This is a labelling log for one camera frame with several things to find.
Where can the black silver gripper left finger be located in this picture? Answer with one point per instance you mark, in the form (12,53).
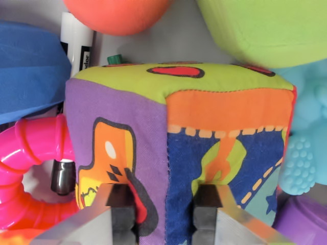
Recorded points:
(102,224)

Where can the black silver gripper right finger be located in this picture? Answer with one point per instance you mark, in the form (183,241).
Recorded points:
(219,224)

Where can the purple orange fabric cube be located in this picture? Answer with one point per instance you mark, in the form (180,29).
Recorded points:
(178,127)

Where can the purple plastic cup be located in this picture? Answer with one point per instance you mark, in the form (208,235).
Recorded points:
(304,222)

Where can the light blue rubber animal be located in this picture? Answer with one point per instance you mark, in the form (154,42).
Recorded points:
(306,114)

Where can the small green cap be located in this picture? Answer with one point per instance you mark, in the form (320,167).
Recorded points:
(115,59)

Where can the blue foam hexagon prism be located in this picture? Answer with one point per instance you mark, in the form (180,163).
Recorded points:
(30,69)

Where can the white marker black cap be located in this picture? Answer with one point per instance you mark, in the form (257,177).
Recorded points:
(76,38)

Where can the green foam wedge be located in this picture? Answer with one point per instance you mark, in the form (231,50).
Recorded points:
(268,28)

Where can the orange foam ball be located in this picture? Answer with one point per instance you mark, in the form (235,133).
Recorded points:
(117,15)

